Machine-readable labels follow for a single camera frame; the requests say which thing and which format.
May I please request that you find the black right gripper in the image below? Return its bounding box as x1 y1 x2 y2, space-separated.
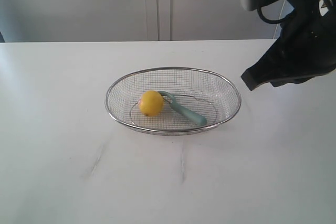
241 0 335 91

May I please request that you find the teal handled peeler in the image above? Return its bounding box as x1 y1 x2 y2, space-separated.
159 91 207 126

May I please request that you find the yellow lemon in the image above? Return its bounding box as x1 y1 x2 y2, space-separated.
138 90 164 116

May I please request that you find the oval metal wire basket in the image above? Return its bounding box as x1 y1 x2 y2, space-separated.
105 67 242 135

